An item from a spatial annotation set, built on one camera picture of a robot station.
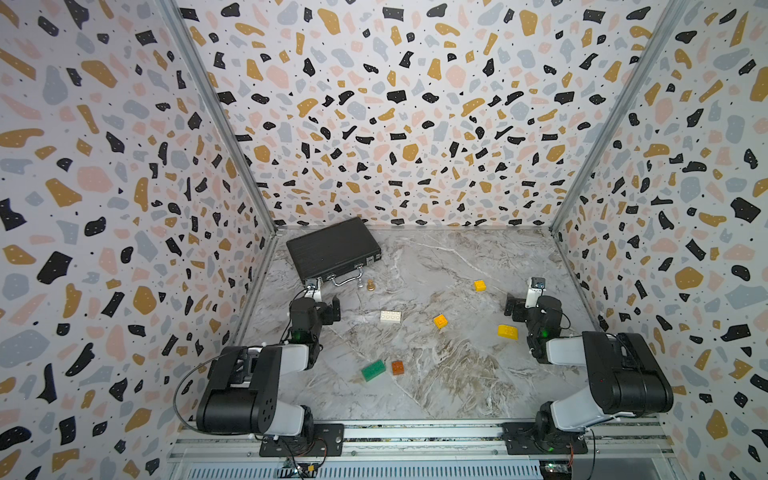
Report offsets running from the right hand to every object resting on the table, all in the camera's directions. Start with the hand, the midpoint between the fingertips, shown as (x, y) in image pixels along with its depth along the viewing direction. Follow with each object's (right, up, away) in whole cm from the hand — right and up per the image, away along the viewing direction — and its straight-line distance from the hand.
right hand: (528, 294), depth 94 cm
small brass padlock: (-51, +2, +9) cm, 51 cm away
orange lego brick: (-41, -20, -9) cm, 47 cm away
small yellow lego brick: (-28, -9, 0) cm, 29 cm away
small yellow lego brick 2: (-13, +2, +9) cm, 16 cm away
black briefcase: (-66, +15, +18) cm, 70 cm away
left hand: (-65, 0, -2) cm, 65 cm away
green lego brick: (-48, -20, -10) cm, 53 cm away
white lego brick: (-44, -7, +1) cm, 44 cm away
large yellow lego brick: (-7, -11, -3) cm, 14 cm away
